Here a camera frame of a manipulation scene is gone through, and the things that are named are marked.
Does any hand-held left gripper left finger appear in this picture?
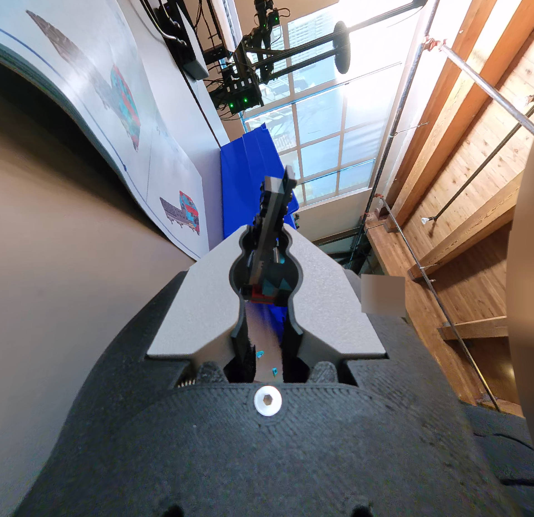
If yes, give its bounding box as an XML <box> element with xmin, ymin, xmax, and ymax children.
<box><xmin>146</xmin><ymin>226</ymin><xmax>257</xmax><ymax>381</ymax></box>

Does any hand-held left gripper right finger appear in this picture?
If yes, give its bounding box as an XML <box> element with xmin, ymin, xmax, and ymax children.
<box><xmin>277</xmin><ymin>226</ymin><xmax>387</xmax><ymax>381</ymax></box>

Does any toy brick truck model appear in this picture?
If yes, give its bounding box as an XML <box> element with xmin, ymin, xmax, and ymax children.
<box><xmin>243</xmin><ymin>164</ymin><xmax>302</xmax><ymax>305</ymax></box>

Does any blue plastic bin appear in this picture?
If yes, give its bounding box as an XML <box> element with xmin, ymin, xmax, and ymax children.
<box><xmin>220</xmin><ymin>122</ymin><xmax>300</xmax><ymax>330</ymax></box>

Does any grey desk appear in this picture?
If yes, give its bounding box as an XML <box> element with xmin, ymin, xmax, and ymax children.
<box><xmin>0</xmin><ymin>0</ymin><xmax>288</xmax><ymax>517</ymax></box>

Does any thin metal rod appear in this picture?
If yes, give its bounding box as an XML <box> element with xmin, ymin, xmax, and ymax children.
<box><xmin>377</xmin><ymin>196</ymin><xmax>501</xmax><ymax>411</ymax></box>

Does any black rod spot lamp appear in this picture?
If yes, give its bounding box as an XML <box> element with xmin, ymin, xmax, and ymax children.
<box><xmin>421</xmin><ymin>108</ymin><xmax>534</xmax><ymax>226</ymax></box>

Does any large grid window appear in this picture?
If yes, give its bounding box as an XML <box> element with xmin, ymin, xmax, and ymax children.
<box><xmin>244</xmin><ymin>4</ymin><xmax>418</xmax><ymax>209</ymax></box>

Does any black equipment box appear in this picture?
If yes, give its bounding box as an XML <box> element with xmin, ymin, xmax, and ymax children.
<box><xmin>209</xmin><ymin>41</ymin><xmax>263</xmax><ymax>115</ymax></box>

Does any silver ceiling pipe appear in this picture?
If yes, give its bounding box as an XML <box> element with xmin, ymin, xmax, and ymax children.
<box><xmin>440</xmin><ymin>43</ymin><xmax>534</xmax><ymax>136</ymax></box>

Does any computer monitor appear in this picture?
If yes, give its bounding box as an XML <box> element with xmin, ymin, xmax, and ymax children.
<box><xmin>204</xmin><ymin>0</ymin><xmax>243</xmax><ymax>52</ymax></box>

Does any open instruction booklet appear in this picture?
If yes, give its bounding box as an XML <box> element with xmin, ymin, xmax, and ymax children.
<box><xmin>0</xmin><ymin>0</ymin><xmax>210</xmax><ymax>261</ymax></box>

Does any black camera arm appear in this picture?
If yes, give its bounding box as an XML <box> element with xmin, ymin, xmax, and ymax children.
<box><xmin>252</xmin><ymin>0</ymin><xmax>290</xmax><ymax>38</ymax></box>

